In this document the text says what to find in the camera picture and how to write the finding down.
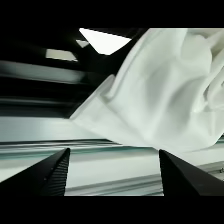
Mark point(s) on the white shirt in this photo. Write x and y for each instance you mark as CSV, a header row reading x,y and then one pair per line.
x,y
160,93

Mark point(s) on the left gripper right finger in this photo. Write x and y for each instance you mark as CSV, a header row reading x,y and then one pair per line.
x,y
186,178

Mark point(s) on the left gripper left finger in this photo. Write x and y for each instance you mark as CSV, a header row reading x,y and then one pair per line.
x,y
46,176

